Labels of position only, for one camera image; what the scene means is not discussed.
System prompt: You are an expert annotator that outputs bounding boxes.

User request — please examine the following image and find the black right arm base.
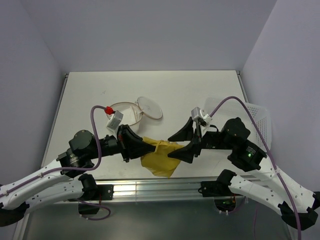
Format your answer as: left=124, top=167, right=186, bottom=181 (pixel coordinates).
left=197, top=169, right=237, bottom=215

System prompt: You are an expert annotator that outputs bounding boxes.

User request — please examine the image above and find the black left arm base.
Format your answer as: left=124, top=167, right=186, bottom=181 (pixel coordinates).
left=78, top=174, right=114, bottom=218

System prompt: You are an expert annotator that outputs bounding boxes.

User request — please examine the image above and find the aluminium table rail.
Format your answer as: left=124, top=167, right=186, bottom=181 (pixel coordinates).
left=23, top=176, right=288, bottom=205

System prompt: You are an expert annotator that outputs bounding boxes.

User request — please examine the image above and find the yellow bra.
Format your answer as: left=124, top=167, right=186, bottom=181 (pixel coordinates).
left=140, top=136, right=184, bottom=179

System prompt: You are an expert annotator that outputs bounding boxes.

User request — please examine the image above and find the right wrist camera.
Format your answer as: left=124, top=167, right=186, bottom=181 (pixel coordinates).
left=191, top=107, right=212, bottom=127

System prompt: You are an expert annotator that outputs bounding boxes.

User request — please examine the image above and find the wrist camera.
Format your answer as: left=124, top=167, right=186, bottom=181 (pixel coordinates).
left=104, top=106, right=124, bottom=136
left=191, top=107, right=212, bottom=127

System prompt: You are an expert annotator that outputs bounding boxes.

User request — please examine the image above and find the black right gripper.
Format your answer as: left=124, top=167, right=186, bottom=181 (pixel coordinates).
left=167, top=115, right=234, bottom=163

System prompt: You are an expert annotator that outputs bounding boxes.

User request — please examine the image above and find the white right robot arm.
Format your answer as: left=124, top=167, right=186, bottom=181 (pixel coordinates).
left=168, top=117, right=320, bottom=231

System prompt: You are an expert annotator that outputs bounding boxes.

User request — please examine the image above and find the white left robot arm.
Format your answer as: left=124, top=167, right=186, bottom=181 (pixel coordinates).
left=0, top=125, right=156, bottom=227

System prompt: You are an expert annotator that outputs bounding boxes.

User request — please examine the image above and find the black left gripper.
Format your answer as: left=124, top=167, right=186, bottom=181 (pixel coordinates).
left=88, top=123, right=157, bottom=162

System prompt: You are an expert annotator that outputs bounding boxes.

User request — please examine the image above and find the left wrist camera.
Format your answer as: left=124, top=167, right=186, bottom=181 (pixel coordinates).
left=104, top=106, right=124, bottom=136

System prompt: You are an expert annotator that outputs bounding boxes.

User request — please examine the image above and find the white plastic basket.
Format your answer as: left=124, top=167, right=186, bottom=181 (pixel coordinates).
left=211, top=99, right=272, bottom=150

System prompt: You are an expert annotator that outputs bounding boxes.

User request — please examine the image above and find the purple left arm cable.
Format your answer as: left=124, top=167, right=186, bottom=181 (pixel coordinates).
left=0, top=105, right=112, bottom=222

